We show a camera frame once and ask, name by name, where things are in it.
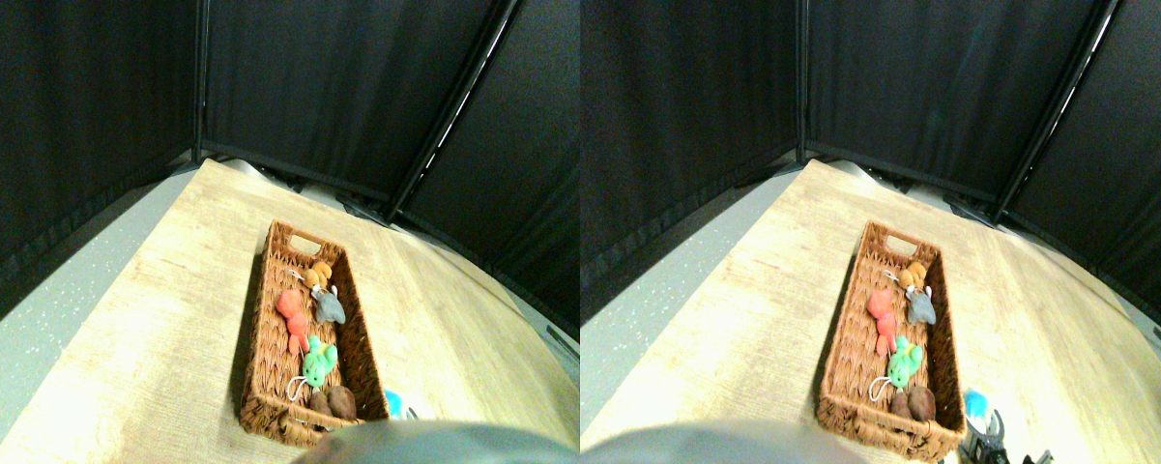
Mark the blue mouse toy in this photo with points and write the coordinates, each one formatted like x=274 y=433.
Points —
x=976 y=404
x=396 y=404

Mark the black curtain stand pole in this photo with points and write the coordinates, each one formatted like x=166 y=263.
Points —
x=1055 y=106
x=802 y=82
x=199 y=82
x=450 y=106

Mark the green mouse toy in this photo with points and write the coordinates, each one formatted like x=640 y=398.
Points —
x=906 y=362
x=321 y=360

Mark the brown wicker basket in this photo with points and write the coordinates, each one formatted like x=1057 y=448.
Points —
x=851 y=377
x=271 y=377

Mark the orange mouse toy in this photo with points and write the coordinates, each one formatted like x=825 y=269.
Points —
x=914 y=275
x=320 y=275

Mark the brown mouse toy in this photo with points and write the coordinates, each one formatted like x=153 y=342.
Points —
x=916 y=406
x=336 y=404

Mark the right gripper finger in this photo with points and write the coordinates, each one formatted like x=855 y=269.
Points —
x=998 y=427

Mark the red mouse toy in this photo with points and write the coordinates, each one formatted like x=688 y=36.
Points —
x=292 y=307
x=882 y=307

